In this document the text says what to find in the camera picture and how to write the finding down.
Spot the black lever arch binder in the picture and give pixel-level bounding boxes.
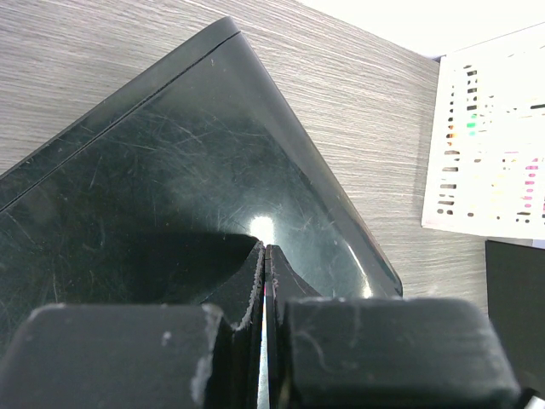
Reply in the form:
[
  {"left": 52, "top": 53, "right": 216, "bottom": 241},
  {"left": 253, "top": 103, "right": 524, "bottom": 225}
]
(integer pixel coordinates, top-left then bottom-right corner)
[{"left": 485, "top": 240, "right": 544, "bottom": 394}]

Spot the white mesh file organizer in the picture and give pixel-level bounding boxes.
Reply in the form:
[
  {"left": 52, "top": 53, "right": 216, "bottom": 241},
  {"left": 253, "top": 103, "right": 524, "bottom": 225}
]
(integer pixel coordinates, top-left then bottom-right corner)
[{"left": 422, "top": 24, "right": 544, "bottom": 240}]

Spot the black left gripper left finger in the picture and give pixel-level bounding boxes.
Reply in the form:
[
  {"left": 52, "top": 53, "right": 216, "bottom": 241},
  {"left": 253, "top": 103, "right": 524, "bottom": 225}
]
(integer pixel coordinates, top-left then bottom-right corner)
[{"left": 1, "top": 242, "right": 265, "bottom": 408}]

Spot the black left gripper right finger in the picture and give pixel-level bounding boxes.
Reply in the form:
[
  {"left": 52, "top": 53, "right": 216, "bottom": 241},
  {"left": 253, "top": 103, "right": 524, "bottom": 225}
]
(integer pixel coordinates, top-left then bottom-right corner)
[{"left": 264, "top": 245, "right": 522, "bottom": 408}]

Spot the black drawer cabinet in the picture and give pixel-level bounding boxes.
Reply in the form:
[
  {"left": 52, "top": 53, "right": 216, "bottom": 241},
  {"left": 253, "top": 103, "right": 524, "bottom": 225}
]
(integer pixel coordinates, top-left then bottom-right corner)
[{"left": 1, "top": 17, "right": 403, "bottom": 346}]

